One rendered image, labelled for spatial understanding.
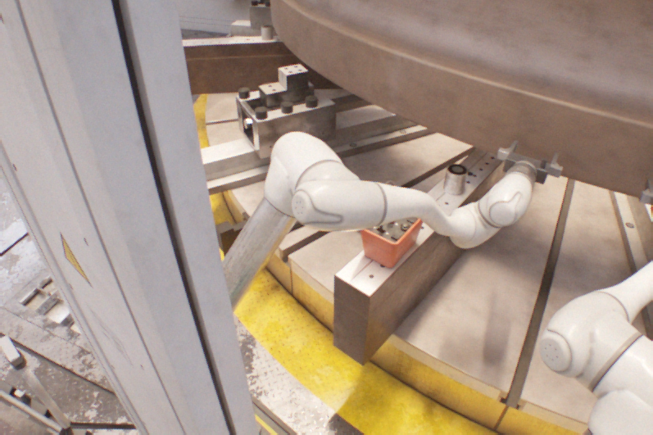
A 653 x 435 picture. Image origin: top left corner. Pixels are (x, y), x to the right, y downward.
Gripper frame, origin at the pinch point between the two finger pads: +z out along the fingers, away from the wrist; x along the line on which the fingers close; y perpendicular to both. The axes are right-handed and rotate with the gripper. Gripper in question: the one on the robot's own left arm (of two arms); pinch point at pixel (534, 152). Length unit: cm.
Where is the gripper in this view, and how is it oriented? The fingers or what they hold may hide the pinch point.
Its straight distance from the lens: 160.2
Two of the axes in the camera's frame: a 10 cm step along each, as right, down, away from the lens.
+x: -8.3, -3.3, 4.5
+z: 5.5, -5.0, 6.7
